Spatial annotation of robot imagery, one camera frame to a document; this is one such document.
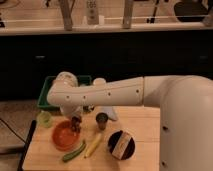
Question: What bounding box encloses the green plastic tray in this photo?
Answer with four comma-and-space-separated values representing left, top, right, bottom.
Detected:
37, 75, 92, 111

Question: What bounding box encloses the small metal cup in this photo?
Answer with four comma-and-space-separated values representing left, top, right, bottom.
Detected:
96, 113, 108, 130

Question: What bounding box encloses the green cucumber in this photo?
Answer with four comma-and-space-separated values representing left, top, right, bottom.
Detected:
62, 140, 86, 162

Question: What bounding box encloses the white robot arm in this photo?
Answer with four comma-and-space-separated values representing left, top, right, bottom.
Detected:
47, 72, 213, 171

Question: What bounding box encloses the black bowl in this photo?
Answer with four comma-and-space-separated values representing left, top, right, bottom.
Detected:
108, 130, 135, 160

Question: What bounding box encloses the light green cup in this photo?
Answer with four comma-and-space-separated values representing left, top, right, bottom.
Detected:
37, 111, 52, 128

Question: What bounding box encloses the dark red grape bunch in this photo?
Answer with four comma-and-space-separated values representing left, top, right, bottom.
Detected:
71, 117, 82, 132

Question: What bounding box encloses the white card box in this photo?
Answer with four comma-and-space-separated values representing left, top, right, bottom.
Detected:
112, 132, 131, 159

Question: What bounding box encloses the white cup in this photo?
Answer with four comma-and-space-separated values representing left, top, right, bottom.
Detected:
93, 78, 106, 86

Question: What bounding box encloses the red bowl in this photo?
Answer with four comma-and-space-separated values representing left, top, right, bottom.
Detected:
51, 120, 80, 151

